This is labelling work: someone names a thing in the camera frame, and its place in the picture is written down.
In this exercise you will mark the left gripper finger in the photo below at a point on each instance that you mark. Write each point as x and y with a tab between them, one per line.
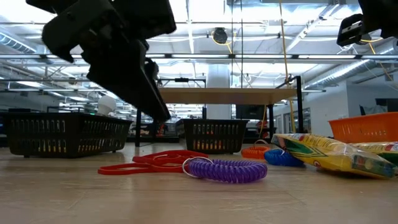
124	81
154	73

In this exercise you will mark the black plastic basket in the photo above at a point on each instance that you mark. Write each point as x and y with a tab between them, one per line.
71	136
214	137

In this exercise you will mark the red rubber band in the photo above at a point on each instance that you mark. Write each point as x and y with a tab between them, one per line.
149	160
124	170

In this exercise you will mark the orange plastic basket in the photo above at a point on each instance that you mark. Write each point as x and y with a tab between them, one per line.
367	127

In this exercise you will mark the purple coil wristband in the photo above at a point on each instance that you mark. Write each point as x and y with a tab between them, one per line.
227	171

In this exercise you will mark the orange coil wristband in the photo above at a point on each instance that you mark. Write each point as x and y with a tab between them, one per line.
255	153

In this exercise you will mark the yellow crayon pack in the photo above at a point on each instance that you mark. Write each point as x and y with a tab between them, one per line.
388	149
329	155

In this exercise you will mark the blue coil wristband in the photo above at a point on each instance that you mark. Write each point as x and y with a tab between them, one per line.
281	158

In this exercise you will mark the white light bulb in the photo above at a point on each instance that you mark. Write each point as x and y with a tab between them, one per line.
107	106

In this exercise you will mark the wooden shelf with black legs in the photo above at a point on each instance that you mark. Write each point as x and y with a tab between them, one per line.
224	96

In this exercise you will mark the black flat screen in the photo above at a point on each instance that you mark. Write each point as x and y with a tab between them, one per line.
250	112

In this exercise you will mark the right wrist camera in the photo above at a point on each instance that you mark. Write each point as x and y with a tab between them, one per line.
351	31

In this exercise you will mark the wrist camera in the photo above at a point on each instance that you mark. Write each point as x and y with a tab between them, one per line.
65	34
351	31

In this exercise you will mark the silver ventilation duct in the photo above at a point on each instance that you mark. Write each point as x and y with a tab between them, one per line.
339	74
15	43

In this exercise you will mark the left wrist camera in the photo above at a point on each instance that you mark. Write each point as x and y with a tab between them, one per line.
65	34

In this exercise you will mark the black wall screen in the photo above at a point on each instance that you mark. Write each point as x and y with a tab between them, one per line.
387	104

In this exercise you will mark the long ceiling light rail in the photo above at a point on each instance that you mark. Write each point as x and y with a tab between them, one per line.
248	56

